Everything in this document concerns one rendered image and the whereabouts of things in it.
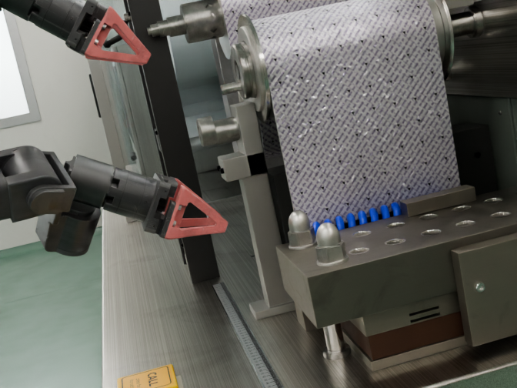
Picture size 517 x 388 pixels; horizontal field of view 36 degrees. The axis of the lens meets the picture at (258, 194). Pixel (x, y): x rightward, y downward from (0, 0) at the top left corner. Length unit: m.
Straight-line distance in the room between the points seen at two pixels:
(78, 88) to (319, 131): 5.58
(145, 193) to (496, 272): 0.43
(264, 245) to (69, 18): 0.41
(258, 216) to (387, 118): 0.23
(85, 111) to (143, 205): 5.59
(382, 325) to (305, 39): 0.38
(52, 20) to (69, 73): 5.53
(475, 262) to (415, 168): 0.23
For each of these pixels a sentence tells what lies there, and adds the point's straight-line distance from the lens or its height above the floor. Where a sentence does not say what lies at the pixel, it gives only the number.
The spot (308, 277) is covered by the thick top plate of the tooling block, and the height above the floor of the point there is 1.03.
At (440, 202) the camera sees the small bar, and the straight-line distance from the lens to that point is 1.04.
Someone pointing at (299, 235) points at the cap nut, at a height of 1.05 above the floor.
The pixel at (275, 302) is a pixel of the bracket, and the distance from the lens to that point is 1.15.
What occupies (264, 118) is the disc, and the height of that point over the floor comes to 1.18.
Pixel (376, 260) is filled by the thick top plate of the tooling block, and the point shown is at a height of 1.03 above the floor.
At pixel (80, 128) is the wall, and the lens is 6.57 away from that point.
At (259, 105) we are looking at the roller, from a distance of 1.05.
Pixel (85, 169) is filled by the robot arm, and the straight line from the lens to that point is 0.98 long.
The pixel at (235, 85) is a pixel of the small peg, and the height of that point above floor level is 1.23.
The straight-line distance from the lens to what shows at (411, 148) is 1.08.
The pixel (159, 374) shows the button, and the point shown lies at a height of 0.92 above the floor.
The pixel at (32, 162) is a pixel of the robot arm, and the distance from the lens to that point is 0.95.
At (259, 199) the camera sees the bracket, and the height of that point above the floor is 1.07.
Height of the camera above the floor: 1.29
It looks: 11 degrees down
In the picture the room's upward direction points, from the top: 12 degrees counter-clockwise
